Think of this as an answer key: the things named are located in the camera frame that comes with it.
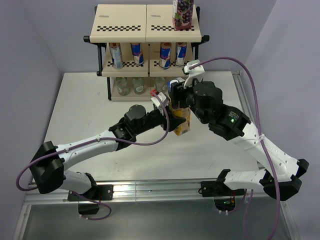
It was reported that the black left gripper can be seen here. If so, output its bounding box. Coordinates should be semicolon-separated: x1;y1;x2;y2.
133;105;185;136

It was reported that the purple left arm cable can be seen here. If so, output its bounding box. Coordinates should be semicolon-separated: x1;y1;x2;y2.
15;93;171;192

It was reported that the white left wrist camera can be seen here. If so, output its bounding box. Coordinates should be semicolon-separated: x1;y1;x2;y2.
150;89;170;109

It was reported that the blue Fontana juice carton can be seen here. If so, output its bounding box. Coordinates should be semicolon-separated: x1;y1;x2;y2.
166;77;192;137

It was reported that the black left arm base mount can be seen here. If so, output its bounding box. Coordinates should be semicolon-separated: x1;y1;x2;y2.
67;184;114;216

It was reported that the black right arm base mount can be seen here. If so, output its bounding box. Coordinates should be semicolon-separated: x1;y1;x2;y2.
198;181;245;211

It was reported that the blue silver energy drink can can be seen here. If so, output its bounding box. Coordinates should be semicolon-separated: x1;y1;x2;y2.
159;42;172;70
175;42;187;68

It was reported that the aluminium mounting rail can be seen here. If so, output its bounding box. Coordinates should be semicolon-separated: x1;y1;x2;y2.
23;178;283;206

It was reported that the blue purple berry juice carton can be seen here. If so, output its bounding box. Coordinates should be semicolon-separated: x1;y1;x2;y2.
172;0;194;31

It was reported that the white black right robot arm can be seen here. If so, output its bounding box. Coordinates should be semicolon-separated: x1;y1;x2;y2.
168;80;309;201

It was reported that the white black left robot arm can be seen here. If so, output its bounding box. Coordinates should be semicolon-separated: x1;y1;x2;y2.
29;104;186;200

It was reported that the beige three-tier shelf rack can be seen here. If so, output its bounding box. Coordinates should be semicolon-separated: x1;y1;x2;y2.
83;4;210;101

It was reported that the clear glass bottle green cap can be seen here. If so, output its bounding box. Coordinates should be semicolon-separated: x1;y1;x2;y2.
132;77;145;95
115;77;130;96
154;76;167;92

